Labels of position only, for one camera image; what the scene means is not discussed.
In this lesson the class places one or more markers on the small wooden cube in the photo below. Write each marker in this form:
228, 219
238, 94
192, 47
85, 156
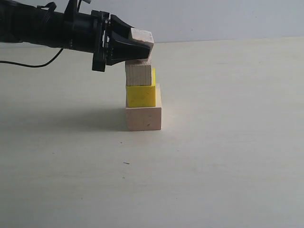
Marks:
142, 36

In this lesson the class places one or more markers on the yellow foam cube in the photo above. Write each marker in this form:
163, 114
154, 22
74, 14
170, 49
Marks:
142, 96

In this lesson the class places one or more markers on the large wooden cube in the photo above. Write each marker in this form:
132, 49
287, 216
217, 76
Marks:
145, 118

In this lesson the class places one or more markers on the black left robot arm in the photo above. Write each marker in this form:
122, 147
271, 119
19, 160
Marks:
42, 25

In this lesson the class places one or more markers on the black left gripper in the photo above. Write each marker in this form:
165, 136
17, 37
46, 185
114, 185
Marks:
114, 47

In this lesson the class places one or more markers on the medium wooden cube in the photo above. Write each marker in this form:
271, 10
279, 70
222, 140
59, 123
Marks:
138, 72

